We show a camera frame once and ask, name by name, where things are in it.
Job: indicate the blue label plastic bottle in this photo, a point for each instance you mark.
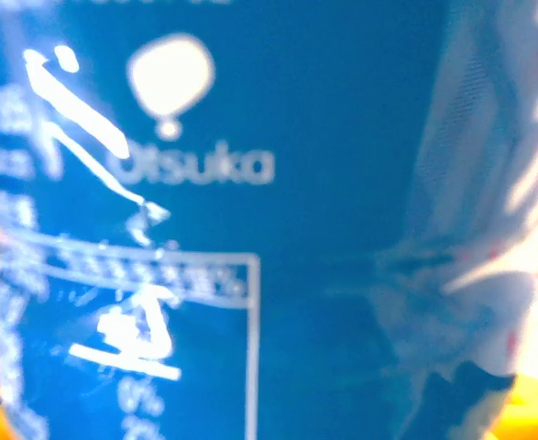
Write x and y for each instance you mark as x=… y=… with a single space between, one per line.
x=296 y=183

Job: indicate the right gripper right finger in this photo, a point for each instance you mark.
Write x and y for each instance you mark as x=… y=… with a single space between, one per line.
x=536 y=417

